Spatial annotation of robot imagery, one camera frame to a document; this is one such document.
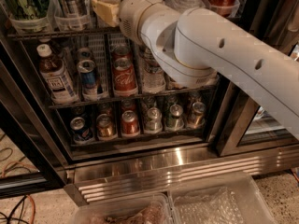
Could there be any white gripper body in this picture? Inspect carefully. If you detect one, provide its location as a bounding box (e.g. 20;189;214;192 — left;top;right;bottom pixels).
119;0;163;45

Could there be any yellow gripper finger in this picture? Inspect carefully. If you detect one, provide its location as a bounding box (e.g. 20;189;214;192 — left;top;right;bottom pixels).
91;0;121;27

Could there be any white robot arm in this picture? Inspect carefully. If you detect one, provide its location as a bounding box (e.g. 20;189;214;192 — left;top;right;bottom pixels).
91;0;299;138

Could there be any silver can top shelf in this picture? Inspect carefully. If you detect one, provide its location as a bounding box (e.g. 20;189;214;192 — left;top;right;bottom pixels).
59;0;87;18

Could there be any silver can shelf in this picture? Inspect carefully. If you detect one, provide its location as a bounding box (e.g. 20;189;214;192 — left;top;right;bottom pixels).
145;107;162;132
59;0;87;18

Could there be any blue can middle shelf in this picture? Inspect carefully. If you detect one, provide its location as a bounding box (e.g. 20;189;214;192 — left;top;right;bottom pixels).
77;60;103;95

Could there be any red coca-cola can middle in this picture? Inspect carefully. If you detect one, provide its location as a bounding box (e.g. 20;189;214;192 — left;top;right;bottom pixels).
112;58;136;91

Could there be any green drink can top shelf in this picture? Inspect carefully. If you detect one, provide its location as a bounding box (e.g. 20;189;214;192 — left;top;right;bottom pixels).
5;0;50;21

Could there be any red can bottom shelf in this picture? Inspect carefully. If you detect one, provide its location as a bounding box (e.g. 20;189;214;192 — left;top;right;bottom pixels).
121;110;139;134

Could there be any gold can bottom left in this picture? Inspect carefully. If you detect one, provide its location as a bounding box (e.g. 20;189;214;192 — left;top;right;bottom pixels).
96;114;116;138

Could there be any gold can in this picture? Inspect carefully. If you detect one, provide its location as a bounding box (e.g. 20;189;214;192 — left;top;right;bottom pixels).
96;114;116;138
188;102;206;126

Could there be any silver can bottom shelf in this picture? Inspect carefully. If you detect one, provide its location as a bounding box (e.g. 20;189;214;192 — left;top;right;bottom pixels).
145;107;162;132

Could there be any blue pepsi can bottom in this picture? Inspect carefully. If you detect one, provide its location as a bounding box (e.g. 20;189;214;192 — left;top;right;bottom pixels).
70;117;93;142

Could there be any gold can bottom right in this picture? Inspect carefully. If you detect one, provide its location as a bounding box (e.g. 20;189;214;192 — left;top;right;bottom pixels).
188;102;206;126

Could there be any fridge right glass door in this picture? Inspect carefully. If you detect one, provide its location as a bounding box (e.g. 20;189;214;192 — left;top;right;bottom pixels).
217;0;299;156

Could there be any steel fridge base grille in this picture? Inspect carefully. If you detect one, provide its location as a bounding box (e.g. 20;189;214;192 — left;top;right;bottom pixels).
64;144;299;206

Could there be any fridge left open door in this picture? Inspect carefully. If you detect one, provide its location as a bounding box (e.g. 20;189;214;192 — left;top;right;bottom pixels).
0;63;64;199

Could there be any clear water bottle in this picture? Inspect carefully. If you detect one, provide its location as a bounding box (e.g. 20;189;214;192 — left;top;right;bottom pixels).
143;49;165;89

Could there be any tea bottle white cap left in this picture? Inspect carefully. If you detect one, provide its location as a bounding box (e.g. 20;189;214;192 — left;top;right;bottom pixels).
36;44;78;105

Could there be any clear plastic bin left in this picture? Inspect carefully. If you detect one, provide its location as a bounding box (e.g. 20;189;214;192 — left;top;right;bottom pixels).
67;193;174;224

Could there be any clear plastic bin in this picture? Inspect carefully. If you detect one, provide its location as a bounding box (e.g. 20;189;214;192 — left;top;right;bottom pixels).
168;172;277;224
67;193;174;224

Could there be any clear plastic bin right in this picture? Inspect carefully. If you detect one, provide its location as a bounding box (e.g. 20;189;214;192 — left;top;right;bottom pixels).
168;172;277;224

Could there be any top wire shelf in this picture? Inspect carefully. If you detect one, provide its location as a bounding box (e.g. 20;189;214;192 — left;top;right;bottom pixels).
7;27;121;41

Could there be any wire shelf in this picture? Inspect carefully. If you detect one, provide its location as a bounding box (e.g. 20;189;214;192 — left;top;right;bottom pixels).
49;85;216;109
7;27;121;41

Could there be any middle wire shelf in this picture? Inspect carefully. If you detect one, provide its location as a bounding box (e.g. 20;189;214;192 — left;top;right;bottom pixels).
49;85;216;109

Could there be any orange cable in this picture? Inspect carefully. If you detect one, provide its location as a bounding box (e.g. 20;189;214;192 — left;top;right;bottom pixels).
0;160;38;224

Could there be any black cable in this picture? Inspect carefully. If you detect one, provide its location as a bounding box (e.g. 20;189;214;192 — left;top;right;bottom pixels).
0;195;30;224

